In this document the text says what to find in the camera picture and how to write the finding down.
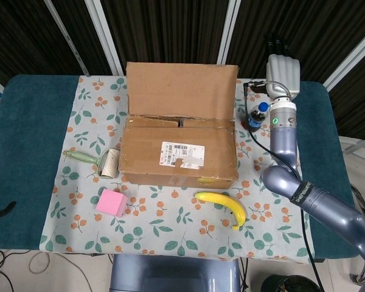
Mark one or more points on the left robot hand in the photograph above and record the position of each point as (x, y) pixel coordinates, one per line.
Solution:
(0, 213)

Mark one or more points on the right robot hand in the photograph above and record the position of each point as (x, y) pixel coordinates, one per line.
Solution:
(284, 76)

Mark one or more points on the brown cardboard box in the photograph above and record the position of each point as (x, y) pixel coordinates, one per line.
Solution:
(170, 91)

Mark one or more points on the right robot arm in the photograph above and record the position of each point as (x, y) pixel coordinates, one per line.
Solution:
(283, 143)

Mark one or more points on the cola bottle blue cap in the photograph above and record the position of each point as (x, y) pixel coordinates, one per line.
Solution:
(255, 118)

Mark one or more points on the teal table cover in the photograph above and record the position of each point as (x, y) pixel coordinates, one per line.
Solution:
(27, 152)

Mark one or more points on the pink cube block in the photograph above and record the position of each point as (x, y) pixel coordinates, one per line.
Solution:
(111, 202)

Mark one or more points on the yellow toy banana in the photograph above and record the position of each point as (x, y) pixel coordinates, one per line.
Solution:
(228, 205)

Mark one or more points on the floral orange print tablecloth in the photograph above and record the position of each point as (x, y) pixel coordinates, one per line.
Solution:
(170, 231)

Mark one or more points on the blue grey robot torso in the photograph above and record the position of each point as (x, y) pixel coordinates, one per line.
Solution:
(170, 273)

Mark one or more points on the black round bin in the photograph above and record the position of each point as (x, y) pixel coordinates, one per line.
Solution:
(292, 286)

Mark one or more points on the chrome stand leg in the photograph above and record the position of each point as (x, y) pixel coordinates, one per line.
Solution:
(363, 275)

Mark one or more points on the white frame post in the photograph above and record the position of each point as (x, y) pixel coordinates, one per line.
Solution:
(67, 36)
(105, 36)
(227, 36)
(349, 61)

